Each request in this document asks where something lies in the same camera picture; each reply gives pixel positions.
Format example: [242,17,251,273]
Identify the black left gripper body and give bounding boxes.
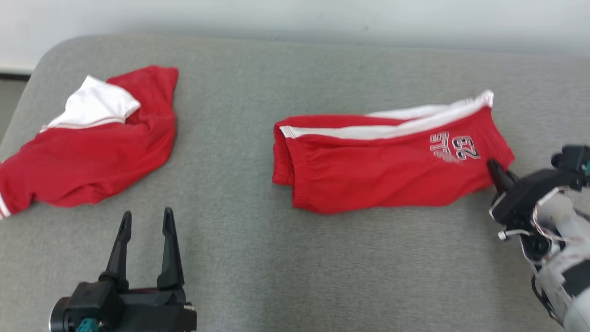
[111,288,198,332]

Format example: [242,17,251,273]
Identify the red white-striped shorts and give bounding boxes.
[272,90,516,214]

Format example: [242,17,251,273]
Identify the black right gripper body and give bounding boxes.
[490,168,570,226]

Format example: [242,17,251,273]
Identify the red white basketball jersey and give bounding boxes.
[0,65,179,220]

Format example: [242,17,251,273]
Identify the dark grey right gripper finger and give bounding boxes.
[487,159,517,194]

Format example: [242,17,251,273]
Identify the thin white right arm wire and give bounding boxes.
[532,187,590,245]

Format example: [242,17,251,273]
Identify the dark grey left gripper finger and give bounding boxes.
[157,207,186,290]
[99,211,133,291]

